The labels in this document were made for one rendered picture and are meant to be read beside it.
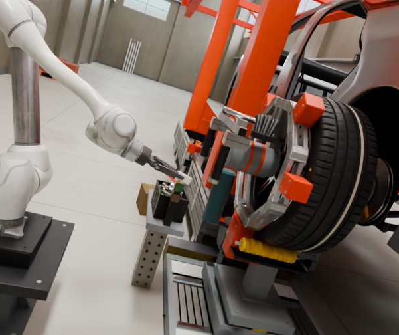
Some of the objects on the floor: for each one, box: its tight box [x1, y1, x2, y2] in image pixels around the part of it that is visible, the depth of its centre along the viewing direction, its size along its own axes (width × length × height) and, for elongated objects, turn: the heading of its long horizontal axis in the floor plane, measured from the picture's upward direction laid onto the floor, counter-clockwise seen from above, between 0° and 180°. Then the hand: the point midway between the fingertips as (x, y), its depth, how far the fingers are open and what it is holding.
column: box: [131, 229, 168, 289], centre depth 182 cm, size 10×10×42 cm
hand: (182, 177), depth 142 cm, fingers closed
